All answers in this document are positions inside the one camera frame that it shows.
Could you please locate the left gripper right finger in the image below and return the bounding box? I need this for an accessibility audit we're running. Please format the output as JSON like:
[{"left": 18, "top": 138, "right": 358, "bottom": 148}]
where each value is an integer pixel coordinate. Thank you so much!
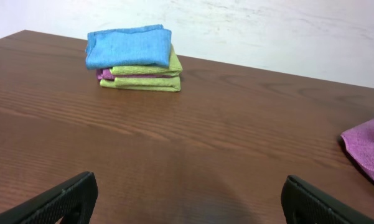
[{"left": 281, "top": 175, "right": 374, "bottom": 224}]

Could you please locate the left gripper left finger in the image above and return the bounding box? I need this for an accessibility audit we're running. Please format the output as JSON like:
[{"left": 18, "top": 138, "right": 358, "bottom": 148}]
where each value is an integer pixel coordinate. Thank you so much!
[{"left": 0, "top": 171, "right": 98, "bottom": 224}]

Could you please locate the purple microfibre cloth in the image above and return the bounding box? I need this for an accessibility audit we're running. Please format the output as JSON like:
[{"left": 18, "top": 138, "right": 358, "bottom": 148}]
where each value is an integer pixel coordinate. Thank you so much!
[{"left": 341, "top": 119, "right": 374, "bottom": 181}]

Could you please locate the purple folded cloth in stack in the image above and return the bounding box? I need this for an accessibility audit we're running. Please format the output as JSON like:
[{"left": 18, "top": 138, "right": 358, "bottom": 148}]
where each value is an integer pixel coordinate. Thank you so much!
[{"left": 96, "top": 69, "right": 177, "bottom": 80}]

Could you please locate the lower green folded cloth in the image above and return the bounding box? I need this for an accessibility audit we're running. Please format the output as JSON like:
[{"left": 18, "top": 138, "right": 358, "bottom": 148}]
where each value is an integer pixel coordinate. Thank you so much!
[{"left": 100, "top": 77, "right": 181, "bottom": 92}]

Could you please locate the green folded cloth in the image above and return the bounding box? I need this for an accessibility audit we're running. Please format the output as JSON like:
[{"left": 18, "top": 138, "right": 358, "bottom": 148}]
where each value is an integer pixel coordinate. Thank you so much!
[
  {"left": 110, "top": 45, "right": 183, "bottom": 76},
  {"left": 100, "top": 77, "right": 181, "bottom": 92}
]

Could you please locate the upper green folded cloth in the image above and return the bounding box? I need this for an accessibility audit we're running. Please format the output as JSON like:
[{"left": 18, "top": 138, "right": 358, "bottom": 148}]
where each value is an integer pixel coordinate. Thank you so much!
[{"left": 110, "top": 45, "right": 183, "bottom": 76}]

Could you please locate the blue folded cloth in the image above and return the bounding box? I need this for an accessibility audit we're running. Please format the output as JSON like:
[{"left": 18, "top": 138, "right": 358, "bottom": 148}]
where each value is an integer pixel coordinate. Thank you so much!
[{"left": 85, "top": 24, "right": 172, "bottom": 70}]

